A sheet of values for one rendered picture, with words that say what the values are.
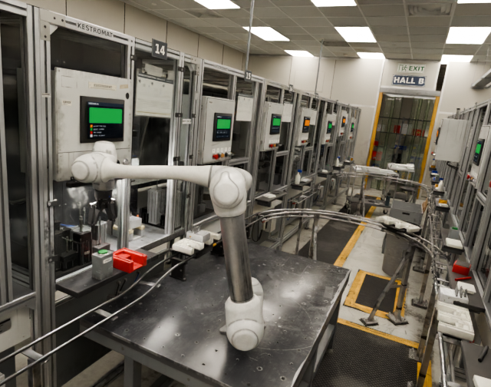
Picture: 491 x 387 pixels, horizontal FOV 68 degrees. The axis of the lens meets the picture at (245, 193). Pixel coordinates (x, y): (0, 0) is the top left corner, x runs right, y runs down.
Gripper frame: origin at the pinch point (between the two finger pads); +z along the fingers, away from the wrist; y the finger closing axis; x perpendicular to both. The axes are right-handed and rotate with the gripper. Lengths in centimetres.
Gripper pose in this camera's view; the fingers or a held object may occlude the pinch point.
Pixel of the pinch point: (102, 231)
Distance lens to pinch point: 180.1
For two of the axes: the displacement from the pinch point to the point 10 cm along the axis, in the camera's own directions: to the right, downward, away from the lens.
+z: -1.1, 9.7, 2.2
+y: -4.3, 1.5, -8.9
